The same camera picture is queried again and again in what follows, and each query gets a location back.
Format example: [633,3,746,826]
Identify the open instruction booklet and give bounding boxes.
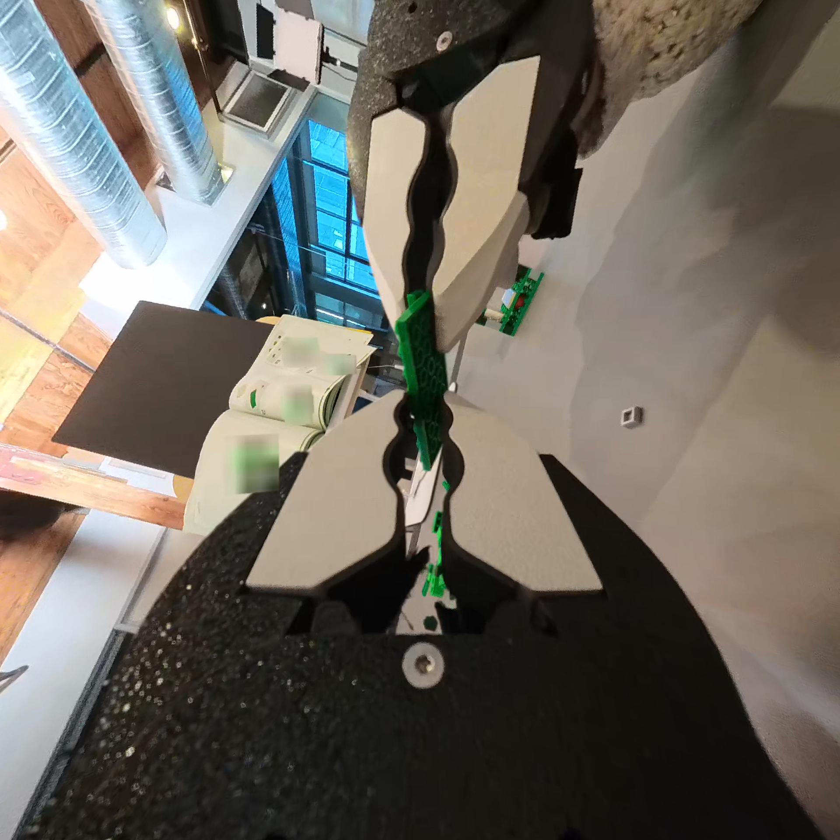
[184,315,376,536]

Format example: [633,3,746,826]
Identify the white ceiling vent grille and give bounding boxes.
[223,69,296,135]

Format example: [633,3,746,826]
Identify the silver ventilation duct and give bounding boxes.
[0,0,168,270]
[82,0,234,207]

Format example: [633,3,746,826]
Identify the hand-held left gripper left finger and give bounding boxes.
[246,392,416,597]

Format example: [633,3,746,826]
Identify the large blue-lit window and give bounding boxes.
[203,118,401,329]

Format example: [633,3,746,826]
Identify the wooden pillar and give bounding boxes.
[0,443,188,531]

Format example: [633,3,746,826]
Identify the white book stand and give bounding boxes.
[171,315,468,532]

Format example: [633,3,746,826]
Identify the small green lego model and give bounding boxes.
[484,264,546,337]

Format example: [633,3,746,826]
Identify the person's right forearm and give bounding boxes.
[576,0,767,158]

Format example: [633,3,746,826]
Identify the black flat panel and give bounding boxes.
[52,301,283,480]

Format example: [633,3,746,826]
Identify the green lego baseplate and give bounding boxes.
[395,289,455,471]

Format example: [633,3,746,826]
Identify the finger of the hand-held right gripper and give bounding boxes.
[430,54,543,353]
[363,107,434,319]

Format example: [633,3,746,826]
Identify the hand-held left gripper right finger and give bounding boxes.
[444,402,603,597]

